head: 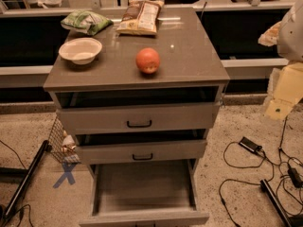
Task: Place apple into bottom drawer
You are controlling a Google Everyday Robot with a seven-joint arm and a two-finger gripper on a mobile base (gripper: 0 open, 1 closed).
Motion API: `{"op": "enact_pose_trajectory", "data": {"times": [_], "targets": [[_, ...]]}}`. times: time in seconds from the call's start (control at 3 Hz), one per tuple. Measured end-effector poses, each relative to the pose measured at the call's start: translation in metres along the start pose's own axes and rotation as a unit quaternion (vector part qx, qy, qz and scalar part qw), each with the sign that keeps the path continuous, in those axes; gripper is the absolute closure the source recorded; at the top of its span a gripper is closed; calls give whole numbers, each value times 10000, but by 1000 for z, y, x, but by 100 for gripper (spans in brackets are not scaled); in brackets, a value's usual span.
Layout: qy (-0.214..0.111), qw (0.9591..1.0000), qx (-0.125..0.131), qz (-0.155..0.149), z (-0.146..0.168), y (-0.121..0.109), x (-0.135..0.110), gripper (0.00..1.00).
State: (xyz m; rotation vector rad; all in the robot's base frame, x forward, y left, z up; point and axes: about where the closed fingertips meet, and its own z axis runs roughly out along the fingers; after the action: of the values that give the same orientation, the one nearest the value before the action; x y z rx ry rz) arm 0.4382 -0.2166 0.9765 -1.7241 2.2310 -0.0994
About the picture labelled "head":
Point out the green snack bag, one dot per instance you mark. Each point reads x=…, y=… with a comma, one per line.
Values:
x=86, y=22

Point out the grey drawer cabinet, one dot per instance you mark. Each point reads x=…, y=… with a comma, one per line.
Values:
x=142, y=98

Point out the grey drawer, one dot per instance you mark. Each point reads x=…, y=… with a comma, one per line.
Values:
x=152, y=151
x=163, y=117
x=144, y=194

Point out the orange-red apple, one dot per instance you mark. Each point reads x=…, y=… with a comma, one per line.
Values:
x=147, y=60

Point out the blue tape cross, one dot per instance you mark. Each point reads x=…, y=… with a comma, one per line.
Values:
x=67, y=175

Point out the black bar left floor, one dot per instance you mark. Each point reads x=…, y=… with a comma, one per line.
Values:
x=25, y=176

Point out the top grey drawer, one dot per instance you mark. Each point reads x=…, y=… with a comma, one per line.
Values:
x=163, y=117

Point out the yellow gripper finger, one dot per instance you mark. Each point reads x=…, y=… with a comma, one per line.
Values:
x=285, y=90

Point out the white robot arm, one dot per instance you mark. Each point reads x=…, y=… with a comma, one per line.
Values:
x=290, y=34

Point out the black power adapter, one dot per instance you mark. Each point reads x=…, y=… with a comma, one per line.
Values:
x=249, y=145
x=295, y=177

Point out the black bar right floor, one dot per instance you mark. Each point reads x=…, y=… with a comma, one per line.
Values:
x=296, y=221

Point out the wire mesh basket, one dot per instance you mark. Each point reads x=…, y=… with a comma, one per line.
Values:
x=62, y=145

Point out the white paper bowl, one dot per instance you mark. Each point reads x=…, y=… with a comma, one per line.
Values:
x=80, y=51

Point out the brown and white chip bag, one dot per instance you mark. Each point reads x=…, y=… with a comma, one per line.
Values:
x=140, y=18

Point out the bottom grey drawer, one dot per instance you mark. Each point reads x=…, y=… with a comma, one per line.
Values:
x=144, y=194

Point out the middle grey drawer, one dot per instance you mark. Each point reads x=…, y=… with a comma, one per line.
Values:
x=152, y=151

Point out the black bar floor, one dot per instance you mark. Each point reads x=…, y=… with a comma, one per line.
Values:
x=25, y=176
x=296, y=221

